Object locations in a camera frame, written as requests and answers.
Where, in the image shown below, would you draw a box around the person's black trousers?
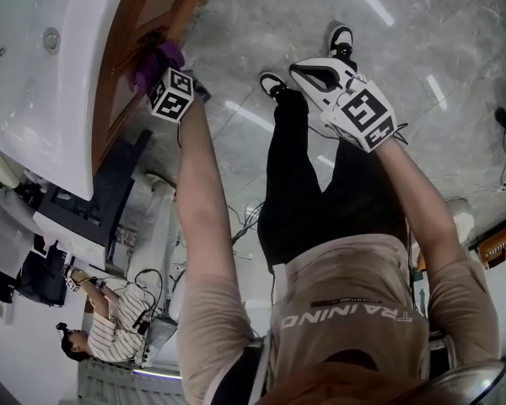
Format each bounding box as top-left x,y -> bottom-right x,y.
256,87 -> 409,272

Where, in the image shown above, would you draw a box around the orange wooden box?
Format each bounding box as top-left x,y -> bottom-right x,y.
475,216 -> 506,270

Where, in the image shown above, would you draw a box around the dark furniture frame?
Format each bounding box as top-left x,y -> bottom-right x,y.
36,128 -> 153,251

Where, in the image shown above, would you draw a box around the brown wooden sink cabinet front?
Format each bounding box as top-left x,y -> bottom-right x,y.
90,0 -> 217,177

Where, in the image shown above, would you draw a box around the white sink basin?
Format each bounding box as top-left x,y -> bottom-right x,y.
0,0 -> 132,200

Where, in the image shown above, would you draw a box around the person's left forearm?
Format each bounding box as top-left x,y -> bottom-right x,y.
175,97 -> 238,289

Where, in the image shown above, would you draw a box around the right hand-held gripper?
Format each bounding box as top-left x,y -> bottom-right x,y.
288,57 -> 409,154

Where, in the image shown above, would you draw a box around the person's black-white shoe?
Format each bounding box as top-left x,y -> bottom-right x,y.
326,23 -> 358,72
258,71 -> 288,100

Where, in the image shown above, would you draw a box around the person's beige shirt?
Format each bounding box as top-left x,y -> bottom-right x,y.
175,233 -> 502,405

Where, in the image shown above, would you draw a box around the person's left black-white shoe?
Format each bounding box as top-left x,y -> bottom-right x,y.
258,71 -> 288,100

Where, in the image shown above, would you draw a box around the purple cloth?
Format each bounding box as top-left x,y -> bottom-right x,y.
128,40 -> 186,97

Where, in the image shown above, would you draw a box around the round metal sink drain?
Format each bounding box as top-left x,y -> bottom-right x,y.
42,26 -> 61,53

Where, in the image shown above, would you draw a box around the metal chair back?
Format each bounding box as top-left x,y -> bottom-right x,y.
425,348 -> 506,405

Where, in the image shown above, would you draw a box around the person's right forearm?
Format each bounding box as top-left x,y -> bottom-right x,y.
374,136 -> 470,272

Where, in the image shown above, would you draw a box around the white plastic bag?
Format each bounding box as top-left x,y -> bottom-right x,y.
144,171 -> 182,269

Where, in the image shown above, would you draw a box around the black floor cables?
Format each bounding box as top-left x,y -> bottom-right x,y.
229,200 -> 266,244

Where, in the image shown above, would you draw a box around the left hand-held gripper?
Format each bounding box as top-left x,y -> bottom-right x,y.
148,67 -> 213,124

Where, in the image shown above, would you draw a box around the person's right black-white shoe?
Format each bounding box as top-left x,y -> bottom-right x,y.
326,23 -> 358,72

